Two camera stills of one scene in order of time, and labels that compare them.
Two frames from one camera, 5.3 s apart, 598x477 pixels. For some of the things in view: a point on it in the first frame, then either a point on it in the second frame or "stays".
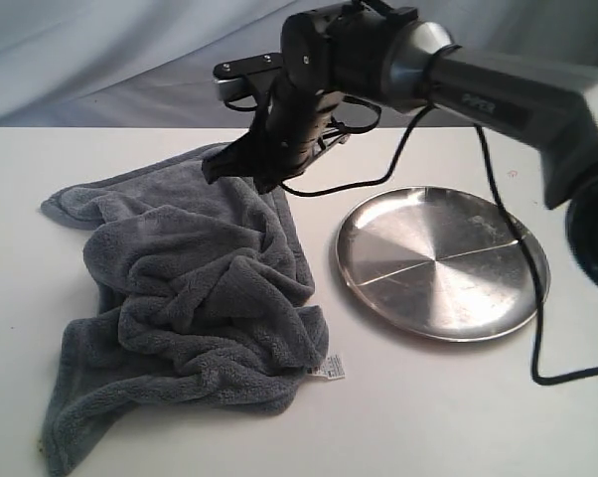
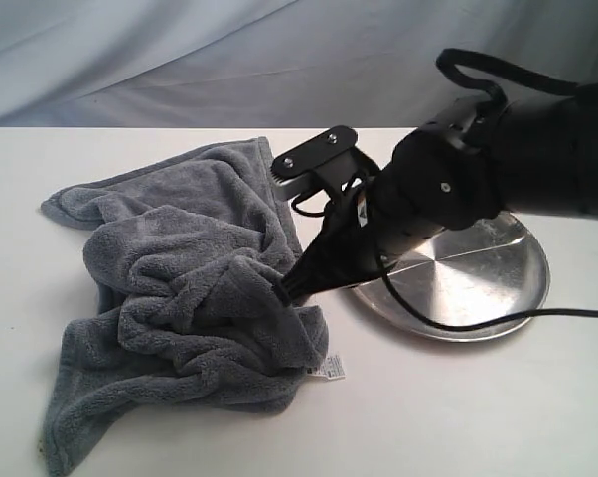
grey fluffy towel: x=196 y=302 stays
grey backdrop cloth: x=151 y=64 stays
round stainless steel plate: x=441 y=263 stays
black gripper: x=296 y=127 → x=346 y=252
